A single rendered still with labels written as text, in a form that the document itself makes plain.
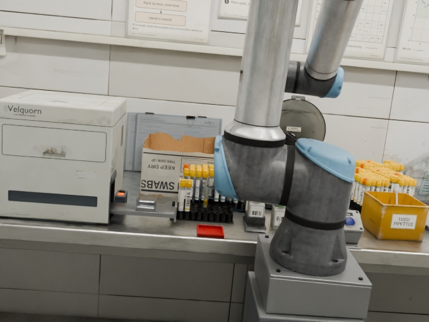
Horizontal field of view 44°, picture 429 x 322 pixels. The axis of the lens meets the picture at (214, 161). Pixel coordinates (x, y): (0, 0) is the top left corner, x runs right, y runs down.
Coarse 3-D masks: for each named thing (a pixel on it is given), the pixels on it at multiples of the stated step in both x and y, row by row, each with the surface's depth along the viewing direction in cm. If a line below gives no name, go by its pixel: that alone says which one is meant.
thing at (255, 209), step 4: (248, 204) 142; (252, 204) 139; (256, 204) 139; (260, 204) 140; (264, 204) 140; (248, 208) 142; (252, 208) 140; (256, 208) 140; (260, 208) 140; (264, 208) 140; (248, 212) 141; (252, 212) 140; (256, 212) 140; (260, 212) 140; (252, 216) 140; (256, 216) 140; (260, 216) 140
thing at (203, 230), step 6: (198, 228) 136; (204, 228) 138; (210, 228) 138; (216, 228) 138; (222, 228) 137; (198, 234) 132; (204, 234) 132; (210, 234) 132; (216, 234) 132; (222, 234) 133
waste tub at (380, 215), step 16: (368, 192) 152; (384, 192) 153; (368, 208) 148; (384, 208) 140; (400, 208) 141; (416, 208) 141; (368, 224) 148; (384, 224) 141; (400, 224) 142; (416, 224) 142; (416, 240) 143
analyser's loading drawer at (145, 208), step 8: (136, 200) 134; (176, 200) 140; (112, 208) 135; (120, 208) 135; (128, 208) 136; (136, 208) 134; (144, 208) 135; (152, 208) 135; (160, 208) 138; (168, 208) 139; (176, 208) 134; (152, 216) 135; (160, 216) 135; (168, 216) 135
